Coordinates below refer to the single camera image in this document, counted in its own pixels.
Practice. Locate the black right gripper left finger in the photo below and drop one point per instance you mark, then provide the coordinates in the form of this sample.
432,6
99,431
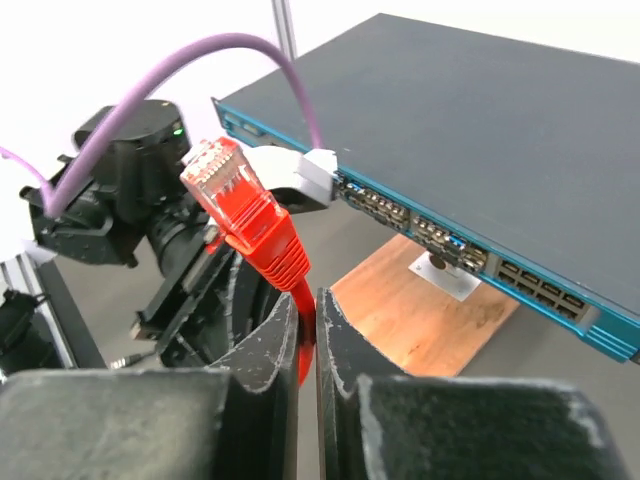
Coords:
236,419

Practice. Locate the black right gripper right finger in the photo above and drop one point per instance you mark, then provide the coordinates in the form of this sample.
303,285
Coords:
377,421

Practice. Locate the red ethernet cable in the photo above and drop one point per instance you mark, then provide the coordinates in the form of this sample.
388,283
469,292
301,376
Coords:
220,178

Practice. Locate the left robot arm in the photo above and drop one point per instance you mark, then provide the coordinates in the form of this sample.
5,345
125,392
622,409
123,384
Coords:
133,196

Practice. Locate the wooden board stand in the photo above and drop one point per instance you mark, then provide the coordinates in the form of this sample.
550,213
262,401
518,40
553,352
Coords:
428,331

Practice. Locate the teal network switch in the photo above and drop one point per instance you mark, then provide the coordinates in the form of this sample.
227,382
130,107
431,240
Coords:
516,162

